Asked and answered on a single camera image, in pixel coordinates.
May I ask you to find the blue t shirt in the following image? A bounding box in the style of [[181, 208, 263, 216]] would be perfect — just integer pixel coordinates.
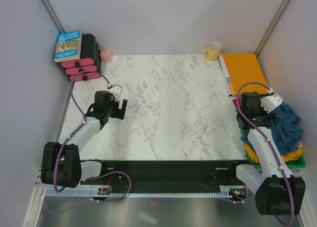
[[237, 102, 303, 156]]

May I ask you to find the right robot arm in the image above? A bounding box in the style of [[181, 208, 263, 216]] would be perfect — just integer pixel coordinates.
[[226, 92, 306, 216]]

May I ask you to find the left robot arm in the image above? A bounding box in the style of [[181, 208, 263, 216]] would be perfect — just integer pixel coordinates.
[[41, 85, 128, 193]]

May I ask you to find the magenta t shirt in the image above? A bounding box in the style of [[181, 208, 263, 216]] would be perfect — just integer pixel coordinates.
[[232, 99, 238, 110]]

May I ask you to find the orange folder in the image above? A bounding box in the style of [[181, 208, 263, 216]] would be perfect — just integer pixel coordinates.
[[222, 53, 268, 96]]

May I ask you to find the black pink organizer rack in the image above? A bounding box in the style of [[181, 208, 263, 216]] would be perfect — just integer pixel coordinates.
[[60, 34, 101, 81]]

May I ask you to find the white board under folder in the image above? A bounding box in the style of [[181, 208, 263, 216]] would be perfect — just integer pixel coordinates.
[[218, 53, 234, 96]]

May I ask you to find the small pink box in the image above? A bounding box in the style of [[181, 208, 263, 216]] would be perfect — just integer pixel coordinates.
[[100, 49, 113, 62]]

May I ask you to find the yellow t shirt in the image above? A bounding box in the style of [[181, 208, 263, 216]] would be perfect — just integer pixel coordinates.
[[243, 143, 304, 164]]

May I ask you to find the yellow mug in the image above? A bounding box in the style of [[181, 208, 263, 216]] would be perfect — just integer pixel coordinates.
[[203, 41, 222, 61]]

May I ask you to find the blue treehouse book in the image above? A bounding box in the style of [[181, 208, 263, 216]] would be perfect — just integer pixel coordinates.
[[53, 31, 82, 63]]

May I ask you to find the green plastic bin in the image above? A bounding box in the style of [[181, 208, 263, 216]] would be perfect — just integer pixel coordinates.
[[239, 128, 306, 169]]

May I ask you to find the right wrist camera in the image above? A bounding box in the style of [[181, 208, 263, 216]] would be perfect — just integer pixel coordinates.
[[260, 93, 284, 113]]

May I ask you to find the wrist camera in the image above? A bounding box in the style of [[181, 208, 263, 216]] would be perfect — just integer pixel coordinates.
[[260, 93, 284, 113], [107, 85, 122, 101]]

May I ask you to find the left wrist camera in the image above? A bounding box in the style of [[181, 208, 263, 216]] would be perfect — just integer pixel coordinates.
[[107, 85, 122, 101]]

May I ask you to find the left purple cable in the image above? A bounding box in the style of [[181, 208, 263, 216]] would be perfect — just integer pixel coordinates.
[[44, 71, 132, 215]]

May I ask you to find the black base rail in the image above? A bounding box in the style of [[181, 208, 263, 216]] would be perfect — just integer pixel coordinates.
[[81, 160, 249, 193]]

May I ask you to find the white slotted cable duct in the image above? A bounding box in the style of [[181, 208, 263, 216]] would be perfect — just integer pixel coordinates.
[[44, 185, 244, 198]]

